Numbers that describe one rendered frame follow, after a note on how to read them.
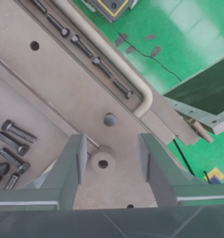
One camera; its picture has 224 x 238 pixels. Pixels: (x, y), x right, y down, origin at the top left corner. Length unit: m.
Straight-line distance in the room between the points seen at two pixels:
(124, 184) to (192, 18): 1.70
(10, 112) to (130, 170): 0.22
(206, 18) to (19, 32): 1.76
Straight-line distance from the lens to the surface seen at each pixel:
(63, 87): 0.27
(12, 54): 0.30
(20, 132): 0.30
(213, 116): 0.55
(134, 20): 1.71
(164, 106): 0.43
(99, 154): 0.26
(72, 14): 0.40
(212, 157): 2.18
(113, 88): 0.40
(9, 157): 0.32
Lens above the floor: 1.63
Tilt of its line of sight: 75 degrees down
